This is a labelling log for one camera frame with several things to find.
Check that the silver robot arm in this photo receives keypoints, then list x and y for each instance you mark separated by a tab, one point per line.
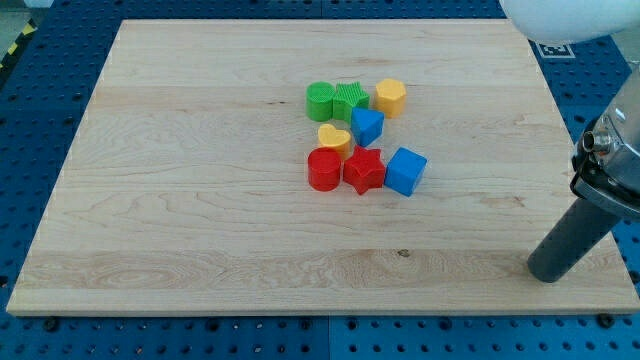
609	177

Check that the red cylinder block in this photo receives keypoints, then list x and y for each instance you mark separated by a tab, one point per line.
324	169

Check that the red star block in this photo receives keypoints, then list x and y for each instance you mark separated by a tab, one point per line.
364	170

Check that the yellow heart block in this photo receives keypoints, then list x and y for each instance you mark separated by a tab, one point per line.
337	139

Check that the blue triangle block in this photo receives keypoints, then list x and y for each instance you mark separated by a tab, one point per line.
366	125

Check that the green cylinder block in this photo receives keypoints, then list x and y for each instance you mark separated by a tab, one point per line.
319	101

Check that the blue cube block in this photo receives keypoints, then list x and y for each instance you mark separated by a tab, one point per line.
404	171

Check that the green star block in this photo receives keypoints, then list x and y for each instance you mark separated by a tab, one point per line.
347	97

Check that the yellow hexagon block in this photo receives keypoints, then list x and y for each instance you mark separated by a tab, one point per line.
390	97

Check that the light wooden board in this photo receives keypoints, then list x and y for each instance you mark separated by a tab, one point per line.
185	192

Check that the white fiducial marker tag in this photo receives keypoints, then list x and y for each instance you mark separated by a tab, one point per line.
555	51

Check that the grey cylindrical pointer tool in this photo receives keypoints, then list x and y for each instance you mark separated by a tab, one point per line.
580	228

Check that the yellow black hazard tape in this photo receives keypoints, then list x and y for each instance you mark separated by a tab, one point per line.
18	47

